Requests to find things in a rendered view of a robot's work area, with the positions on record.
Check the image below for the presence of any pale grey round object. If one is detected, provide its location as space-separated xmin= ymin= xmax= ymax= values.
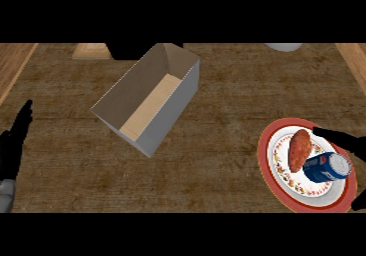
xmin=263 ymin=43 xmax=304 ymax=53

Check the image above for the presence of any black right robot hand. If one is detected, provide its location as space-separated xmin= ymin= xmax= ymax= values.
xmin=311 ymin=126 xmax=366 ymax=212

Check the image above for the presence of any brown oval patty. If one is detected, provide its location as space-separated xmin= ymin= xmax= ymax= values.
xmin=288 ymin=128 xmax=314 ymax=174

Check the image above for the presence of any open cardboard box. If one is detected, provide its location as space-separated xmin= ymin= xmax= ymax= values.
xmin=90 ymin=43 xmax=202 ymax=159

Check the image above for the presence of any pale wooden panel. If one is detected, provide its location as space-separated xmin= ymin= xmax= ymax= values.
xmin=71 ymin=43 xmax=112 ymax=61

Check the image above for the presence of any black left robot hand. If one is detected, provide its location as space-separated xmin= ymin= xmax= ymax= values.
xmin=0 ymin=99 xmax=34 ymax=183

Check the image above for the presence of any blue soda can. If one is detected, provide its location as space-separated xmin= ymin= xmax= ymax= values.
xmin=301 ymin=151 xmax=354 ymax=184

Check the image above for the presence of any red rimmed white plate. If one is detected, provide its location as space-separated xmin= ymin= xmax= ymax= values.
xmin=257 ymin=117 xmax=359 ymax=214

